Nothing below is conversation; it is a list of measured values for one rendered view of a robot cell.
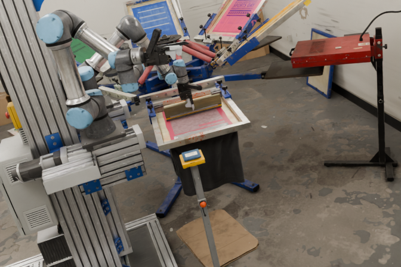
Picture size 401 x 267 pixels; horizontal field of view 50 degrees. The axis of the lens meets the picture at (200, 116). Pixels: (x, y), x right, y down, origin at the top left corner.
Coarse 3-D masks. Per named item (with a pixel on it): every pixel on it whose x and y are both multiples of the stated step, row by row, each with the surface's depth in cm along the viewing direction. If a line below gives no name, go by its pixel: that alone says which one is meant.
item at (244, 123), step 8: (216, 88) 330; (192, 96) 328; (200, 96) 330; (168, 104) 327; (232, 104) 293; (240, 112) 278; (152, 120) 294; (240, 120) 270; (248, 120) 264; (216, 128) 263; (224, 128) 260; (232, 128) 261; (240, 128) 262; (160, 136) 267; (184, 136) 260; (192, 136) 258; (200, 136) 259; (208, 136) 260; (160, 144) 257; (168, 144) 256; (176, 144) 257; (184, 144) 258
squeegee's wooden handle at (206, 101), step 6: (210, 96) 298; (216, 96) 298; (186, 102) 297; (198, 102) 297; (204, 102) 298; (210, 102) 299; (216, 102) 300; (168, 108) 294; (174, 108) 295; (180, 108) 296; (186, 108) 297; (168, 114) 296; (174, 114) 296
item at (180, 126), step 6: (192, 114) 300; (168, 120) 298; (174, 120) 296; (180, 120) 294; (186, 120) 292; (192, 120) 290; (168, 126) 289; (174, 126) 287; (180, 126) 285; (186, 126) 283; (192, 126) 281; (198, 126) 279; (174, 132) 278; (180, 132) 276; (186, 132) 274
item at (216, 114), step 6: (216, 108) 302; (198, 114) 298; (204, 114) 296; (210, 114) 294; (216, 114) 292; (222, 114) 290; (198, 120) 288; (204, 120) 286; (210, 120) 284; (222, 120) 281; (228, 120) 279; (204, 126) 278
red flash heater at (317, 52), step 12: (348, 36) 348; (300, 48) 344; (312, 48) 338; (324, 48) 331; (348, 48) 320; (360, 48) 314; (372, 48) 317; (300, 60) 325; (312, 60) 322; (324, 60) 320; (336, 60) 317; (348, 60) 314; (360, 60) 312
